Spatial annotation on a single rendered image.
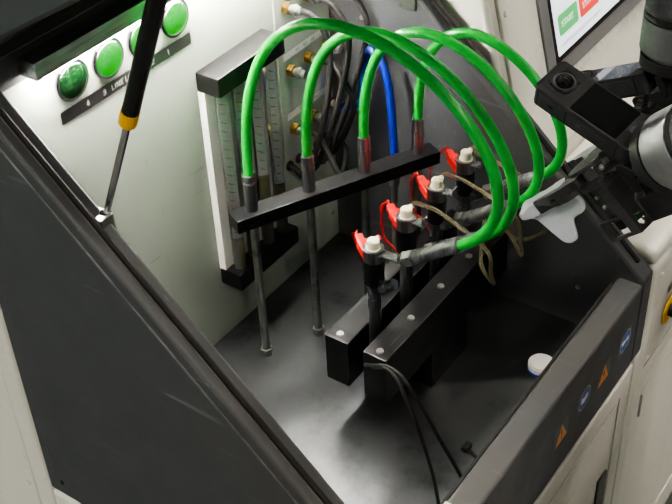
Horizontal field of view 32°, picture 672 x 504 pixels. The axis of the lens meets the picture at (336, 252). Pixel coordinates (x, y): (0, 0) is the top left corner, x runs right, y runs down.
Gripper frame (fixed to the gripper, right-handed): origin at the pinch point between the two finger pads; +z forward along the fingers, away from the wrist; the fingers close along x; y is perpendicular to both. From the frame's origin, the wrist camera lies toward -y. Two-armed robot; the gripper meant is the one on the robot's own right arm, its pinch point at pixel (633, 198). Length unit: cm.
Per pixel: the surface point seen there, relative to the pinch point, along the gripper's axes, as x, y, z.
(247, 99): -12.8, -47.2, -5.5
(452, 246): -13.1, -16.8, 5.5
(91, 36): -30, -54, -21
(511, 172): -4.6, -13.8, -1.4
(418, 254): -13.0, -21.6, 8.7
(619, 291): 15.6, -5.4, 28.0
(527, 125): 3.4, -15.9, -3.1
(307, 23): -12.8, -36.9, -18.8
